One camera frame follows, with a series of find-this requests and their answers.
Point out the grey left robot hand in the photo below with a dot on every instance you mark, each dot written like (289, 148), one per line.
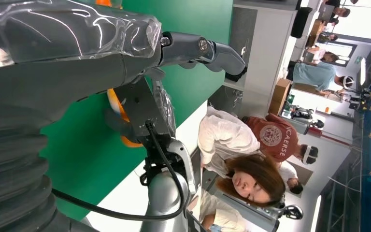
(60, 64)

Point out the person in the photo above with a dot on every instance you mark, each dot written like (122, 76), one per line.
(342, 12)
(296, 187)
(326, 37)
(313, 75)
(227, 137)
(224, 214)
(272, 134)
(329, 57)

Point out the brown cardboard box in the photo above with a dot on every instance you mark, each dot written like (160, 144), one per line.
(280, 96)

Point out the black chair back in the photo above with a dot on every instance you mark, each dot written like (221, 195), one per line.
(300, 22)

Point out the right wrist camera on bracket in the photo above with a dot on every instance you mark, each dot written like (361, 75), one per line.
(140, 109)

